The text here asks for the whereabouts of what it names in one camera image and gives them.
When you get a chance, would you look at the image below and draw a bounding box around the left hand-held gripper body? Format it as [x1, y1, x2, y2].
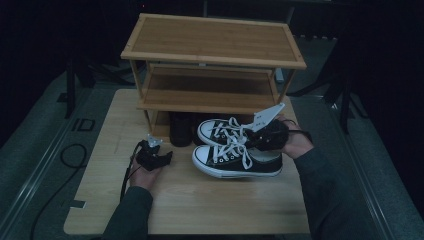
[134, 134, 164, 172]

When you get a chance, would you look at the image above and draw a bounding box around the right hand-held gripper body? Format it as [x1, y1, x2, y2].
[252, 102, 290, 152]

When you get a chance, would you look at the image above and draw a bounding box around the black and white sneaker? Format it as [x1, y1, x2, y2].
[191, 144, 284, 180]
[196, 117, 258, 148]

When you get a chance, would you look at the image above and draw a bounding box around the wooden three-tier shoe rack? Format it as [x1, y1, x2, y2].
[120, 13, 308, 146]

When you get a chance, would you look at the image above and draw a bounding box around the person's left hand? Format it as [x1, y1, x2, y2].
[129, 159, 163, 191]

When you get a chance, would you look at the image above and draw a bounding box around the person's right hand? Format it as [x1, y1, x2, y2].
[275, 114, 314, 160]

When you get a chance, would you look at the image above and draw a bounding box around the black metal stand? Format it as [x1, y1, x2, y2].
[64, 56, 78, 120]

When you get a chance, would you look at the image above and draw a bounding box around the right hand-held gripper cable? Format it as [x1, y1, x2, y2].
[285, 118, 314, 142]

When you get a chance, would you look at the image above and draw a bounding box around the hand-held gripper cable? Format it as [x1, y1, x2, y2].
[119, 142, 143, 203]
[285, 118, 314, 142]

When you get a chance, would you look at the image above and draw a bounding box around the left hand-held gripper cable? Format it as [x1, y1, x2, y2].
[119, 142, 143, 203]

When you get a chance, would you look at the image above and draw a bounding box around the black cable on floor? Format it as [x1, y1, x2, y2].
[30, 143, 88, 240]

